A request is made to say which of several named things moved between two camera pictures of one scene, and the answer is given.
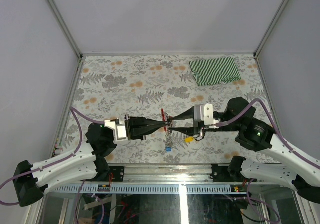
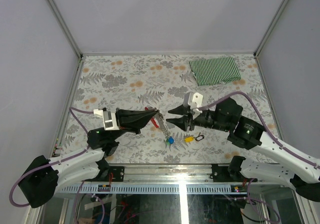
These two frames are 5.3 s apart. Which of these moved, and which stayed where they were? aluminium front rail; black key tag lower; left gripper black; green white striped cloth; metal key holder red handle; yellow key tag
Moved: left gripper black; metal key holder red handle
Stayed: yellow key tag; green white striped cloth; aluminium front rail; black key tag lower
